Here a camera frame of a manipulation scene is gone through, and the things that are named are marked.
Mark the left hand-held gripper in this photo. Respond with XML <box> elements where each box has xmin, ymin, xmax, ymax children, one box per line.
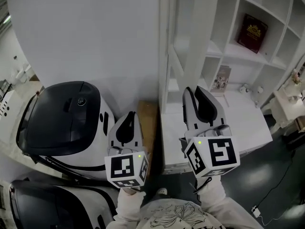
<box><xmin>104</xmin><ymin>111</ymin><xmax>150</xmax><ymax>190</ymax></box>

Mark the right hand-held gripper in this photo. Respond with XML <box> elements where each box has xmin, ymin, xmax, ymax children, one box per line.
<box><xmin>179</xmin><ymin>85</ymin><xmax>241</xmax><ymax>178</ymax></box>

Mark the white desk with shelves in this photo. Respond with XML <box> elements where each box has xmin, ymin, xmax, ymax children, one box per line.
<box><xmin>159</xmin><ymin>0</ymin><xmax>305</xmax><ymax>115</ymax></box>

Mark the ribbed glass cabinet door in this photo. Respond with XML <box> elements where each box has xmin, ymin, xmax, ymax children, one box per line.
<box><xmin>165</xmin><ymin>0</ymin><xmax>221</xmax><ymax>101</ymax></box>

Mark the person's right forearm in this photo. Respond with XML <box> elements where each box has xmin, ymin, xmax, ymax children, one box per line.
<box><xmin>194</xmin><ymin>175</ymin><xmax>229</xmax><ymax>212</ymax></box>

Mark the person's left forearm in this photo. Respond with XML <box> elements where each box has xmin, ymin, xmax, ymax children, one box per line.
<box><xmin>113</xmin><ymin>187</ymin><xmax>146</xmax><ymax>221</ymax></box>

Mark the long brown cardboard box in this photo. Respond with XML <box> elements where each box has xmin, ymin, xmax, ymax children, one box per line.
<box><xmin>137</xmin><ymin>100</ymin><xmax>160</xmax><ymax>178</ymax></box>

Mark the grey photo book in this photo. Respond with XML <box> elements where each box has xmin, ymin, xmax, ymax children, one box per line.
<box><xmin>209</xmin><ymin>65</ymin><xmax>232</xmax><ymax>93</ymax></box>

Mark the white and black robot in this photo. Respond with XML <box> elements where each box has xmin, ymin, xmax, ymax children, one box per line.
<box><xmin>9</xmin><ymin>179</ymin><xmax>120</xmax><ymax>229</ymax></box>
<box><xmin>16</xmin><ymin>81</ymin><xmax>117</xmax><ymax>181</ymax></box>

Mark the person's white printed sweatshirt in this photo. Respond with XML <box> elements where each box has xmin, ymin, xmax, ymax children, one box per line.
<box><xmin>112</xmin><ymin>198</ymin><xmax>265</xmax><ymax>229</ymax></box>

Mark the dark red book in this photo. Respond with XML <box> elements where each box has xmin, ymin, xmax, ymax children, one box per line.
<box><xmin>236</xmin><ymin>13</ymin><xmax>269</xmax><ymax>54</ymax></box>

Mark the pink flower bouquet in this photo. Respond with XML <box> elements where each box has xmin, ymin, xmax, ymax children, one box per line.
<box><xmin>292</xmin><ymin>69</ymin><xmax>303</xmax><ymax>85</ymax></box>

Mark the white power adapter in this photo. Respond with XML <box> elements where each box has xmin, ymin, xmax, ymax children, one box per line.
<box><xmin>251</xmin><ymin>205</ymin><xmax>262</xmax><ymax>218</ymax></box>

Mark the white stand with black dots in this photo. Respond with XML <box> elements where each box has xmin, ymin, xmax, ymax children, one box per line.
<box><xmin>0</xmin><ymin>89</ymin><xmax>17</xmax><ymax>118</ymax></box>

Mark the black metal rack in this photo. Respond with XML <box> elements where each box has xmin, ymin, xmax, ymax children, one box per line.
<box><xmin>0</xmin><ymin>79</ymin><xmax>12</xmax><ymax>97</ymax></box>

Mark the black wrist cord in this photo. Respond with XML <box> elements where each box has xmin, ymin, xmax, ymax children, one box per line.
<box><xmin>189</xmin><ymin>177</ymin><xmax>213</xmax><ymax>195</ymax></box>

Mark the black floor cable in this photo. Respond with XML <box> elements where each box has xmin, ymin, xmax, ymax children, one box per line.
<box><xmin>258</xmin><ymin>149</ymin><xmax>296</xmax><ymax>207</ymax></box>

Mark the thin white cable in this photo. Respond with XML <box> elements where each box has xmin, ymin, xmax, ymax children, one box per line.
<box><xmin>258</xmin><ymin>215</ymin><xmax>282</xmax><ymax>226</ymax></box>

